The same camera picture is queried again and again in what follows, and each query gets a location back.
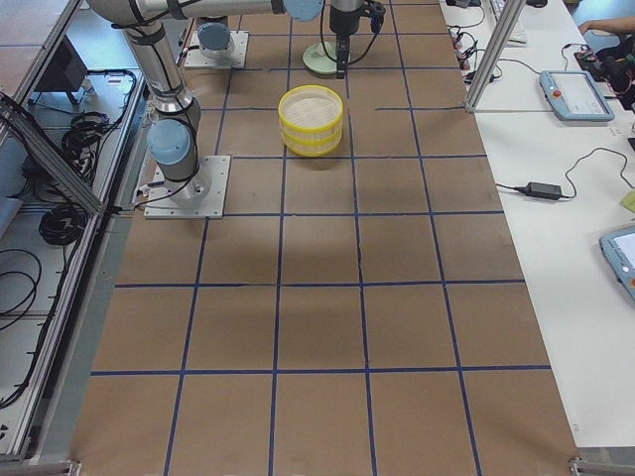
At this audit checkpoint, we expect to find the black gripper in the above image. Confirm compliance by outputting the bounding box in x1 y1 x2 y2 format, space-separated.
329 0 385 79

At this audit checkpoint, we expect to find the yellow bamboo steamer top layer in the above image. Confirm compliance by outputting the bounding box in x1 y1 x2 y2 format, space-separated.
278 84 344 140

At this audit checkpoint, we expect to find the yellow bamboo steamer layer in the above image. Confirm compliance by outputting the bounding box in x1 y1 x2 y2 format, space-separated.
282 131 341 158
278 84 344 140

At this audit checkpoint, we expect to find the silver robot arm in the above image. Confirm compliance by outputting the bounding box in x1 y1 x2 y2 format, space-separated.
195 1 386 79
89 0 323 126

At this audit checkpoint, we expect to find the person forearm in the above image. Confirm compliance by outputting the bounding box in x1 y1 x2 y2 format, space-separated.
578 16 635 35

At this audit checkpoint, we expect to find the yellow bamboo steamer bottom layer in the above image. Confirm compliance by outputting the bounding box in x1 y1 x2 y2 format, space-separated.
282 131 341 158

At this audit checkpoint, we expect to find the light green bowl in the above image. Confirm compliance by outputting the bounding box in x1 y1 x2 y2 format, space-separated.
303 42 338 77

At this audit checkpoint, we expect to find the teach pendant upper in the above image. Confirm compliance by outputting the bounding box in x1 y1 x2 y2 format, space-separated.
539 70 614 122

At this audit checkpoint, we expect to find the teach pendant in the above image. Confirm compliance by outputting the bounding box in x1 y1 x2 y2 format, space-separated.
539 70 614 122
598 225 634 299

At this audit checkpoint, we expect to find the black power adapter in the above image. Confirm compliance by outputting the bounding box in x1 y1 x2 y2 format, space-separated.
513 181 564 200

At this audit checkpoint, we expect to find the teach pendant lower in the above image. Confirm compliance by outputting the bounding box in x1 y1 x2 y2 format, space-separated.
598 225 634 299

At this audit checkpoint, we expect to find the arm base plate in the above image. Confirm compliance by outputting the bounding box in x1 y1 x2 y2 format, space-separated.
184 27 249 69
143 156 231 219

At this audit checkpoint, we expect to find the aluminium frame post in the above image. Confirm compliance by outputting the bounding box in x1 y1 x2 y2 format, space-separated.
464 0 525 113

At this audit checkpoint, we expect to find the aluminium diagonal frame bar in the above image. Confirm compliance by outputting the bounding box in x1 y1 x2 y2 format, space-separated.
1 92 105 215

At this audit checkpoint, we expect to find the black cable coil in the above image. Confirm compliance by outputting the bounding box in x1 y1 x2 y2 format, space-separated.
38 203 88 246

